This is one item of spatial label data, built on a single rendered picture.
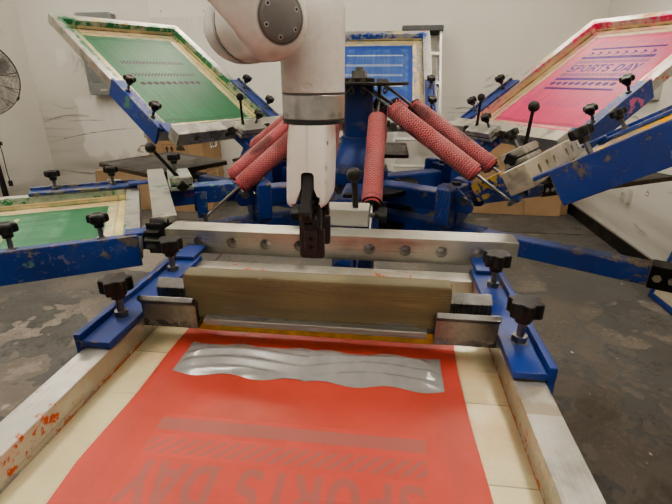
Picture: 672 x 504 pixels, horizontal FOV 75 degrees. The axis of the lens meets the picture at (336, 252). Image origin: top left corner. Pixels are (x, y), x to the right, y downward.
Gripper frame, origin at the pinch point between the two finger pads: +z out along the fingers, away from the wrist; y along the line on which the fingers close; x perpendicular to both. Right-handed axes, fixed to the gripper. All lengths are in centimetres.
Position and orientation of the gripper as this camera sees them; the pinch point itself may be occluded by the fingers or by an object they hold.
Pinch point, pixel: (315, 236)
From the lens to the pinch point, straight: 59.0
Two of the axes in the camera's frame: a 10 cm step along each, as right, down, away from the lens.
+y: -1.3, 3.7, -9.2
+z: 0.0, 9.3, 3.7
